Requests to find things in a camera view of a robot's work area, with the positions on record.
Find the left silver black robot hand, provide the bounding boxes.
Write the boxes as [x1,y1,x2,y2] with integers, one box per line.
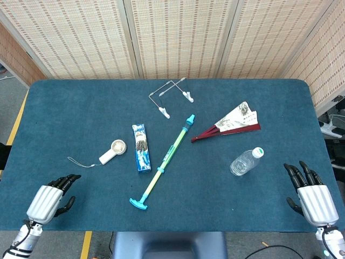
[26,174,82,224]

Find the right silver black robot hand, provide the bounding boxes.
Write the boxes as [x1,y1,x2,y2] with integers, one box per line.
[283,161,340,227]

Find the transparent plastic water bottle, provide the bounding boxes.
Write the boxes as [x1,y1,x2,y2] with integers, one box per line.
[230,147,265,177]

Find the teal long-handled stick tool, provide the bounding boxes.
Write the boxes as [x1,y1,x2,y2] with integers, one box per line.
[129,114,196,211]

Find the black equipment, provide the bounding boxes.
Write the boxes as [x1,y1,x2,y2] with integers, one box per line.
[0,142,13,178]

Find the white power strip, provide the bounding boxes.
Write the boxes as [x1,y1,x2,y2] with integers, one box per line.
[319,120,343,139]

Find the white handheld electric fan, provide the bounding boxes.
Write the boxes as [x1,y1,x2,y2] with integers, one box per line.
[67,139,127,169]

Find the blue-grey robot torso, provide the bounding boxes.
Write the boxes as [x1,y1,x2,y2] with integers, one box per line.
[112,231,229,259]

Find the blue carpet table cover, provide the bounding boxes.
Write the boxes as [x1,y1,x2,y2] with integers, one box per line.
[0,78,343,233]

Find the blue cookie box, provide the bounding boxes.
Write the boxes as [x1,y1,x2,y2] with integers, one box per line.
[132,123,152,174]

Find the paper folding fan, red ribs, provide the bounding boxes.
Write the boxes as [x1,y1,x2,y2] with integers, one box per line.
[191,101,262,143]

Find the woven bamboo folding screen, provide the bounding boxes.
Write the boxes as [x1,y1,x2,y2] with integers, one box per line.
[281,0,345,117]
[0,23,46,88]
[0,0,335,80]

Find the metal wire stand, white feet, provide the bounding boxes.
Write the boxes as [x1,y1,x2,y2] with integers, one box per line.
[148,77,195,120]

